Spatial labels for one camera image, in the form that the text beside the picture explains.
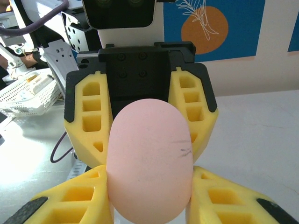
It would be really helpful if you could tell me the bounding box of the grey slotted cable duct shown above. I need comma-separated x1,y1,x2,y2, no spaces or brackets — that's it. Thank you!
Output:
66,161,93,182

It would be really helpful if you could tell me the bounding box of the white perforated plastic basket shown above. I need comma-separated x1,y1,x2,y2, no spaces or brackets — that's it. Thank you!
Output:
0,69,62,117

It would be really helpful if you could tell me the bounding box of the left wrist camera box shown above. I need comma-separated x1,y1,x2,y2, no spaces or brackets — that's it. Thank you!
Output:
81,0,164,50

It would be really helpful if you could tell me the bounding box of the pink earbud charging case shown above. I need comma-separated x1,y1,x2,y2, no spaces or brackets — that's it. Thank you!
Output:
105,98,194,224

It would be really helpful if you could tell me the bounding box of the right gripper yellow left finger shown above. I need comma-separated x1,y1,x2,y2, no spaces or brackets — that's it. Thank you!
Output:
0,164,115,224

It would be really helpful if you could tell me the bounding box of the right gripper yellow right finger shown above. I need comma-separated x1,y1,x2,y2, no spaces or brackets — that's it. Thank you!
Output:
186,165,299,224

